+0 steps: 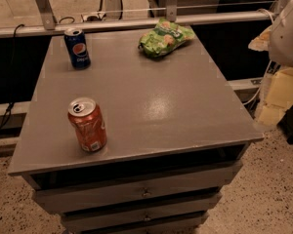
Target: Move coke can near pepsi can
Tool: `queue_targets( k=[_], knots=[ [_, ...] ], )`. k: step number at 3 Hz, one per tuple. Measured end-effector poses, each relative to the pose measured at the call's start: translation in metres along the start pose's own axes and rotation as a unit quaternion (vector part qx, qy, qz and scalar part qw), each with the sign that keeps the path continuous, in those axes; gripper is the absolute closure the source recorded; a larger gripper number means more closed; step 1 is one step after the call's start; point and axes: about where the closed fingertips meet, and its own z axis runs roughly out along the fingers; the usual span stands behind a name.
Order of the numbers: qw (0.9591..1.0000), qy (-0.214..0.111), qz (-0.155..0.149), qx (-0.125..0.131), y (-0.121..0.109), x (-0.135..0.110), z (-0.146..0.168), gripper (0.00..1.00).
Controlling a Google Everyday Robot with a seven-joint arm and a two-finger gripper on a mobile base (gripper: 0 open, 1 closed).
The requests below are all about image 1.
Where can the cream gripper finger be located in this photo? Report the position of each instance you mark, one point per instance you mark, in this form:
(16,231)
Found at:
(276,97)
(261,42)

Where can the orange coke can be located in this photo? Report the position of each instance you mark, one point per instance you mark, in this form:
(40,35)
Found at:
(85,116)

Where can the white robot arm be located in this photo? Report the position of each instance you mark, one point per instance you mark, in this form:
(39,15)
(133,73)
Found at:
(281,41)

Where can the blue pepsi can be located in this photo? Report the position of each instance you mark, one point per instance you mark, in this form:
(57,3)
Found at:
(77,48)

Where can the green chip bag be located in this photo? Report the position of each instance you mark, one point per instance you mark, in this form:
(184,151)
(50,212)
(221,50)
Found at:
(165,38)

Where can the grey drawer cabinet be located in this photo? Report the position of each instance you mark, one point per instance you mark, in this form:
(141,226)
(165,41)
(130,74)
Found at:
(175,134)

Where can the floor power outlet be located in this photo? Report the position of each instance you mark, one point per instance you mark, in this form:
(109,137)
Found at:
(93,17)

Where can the metal guard rail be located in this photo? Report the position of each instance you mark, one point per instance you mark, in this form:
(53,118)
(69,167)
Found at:
(119,25)

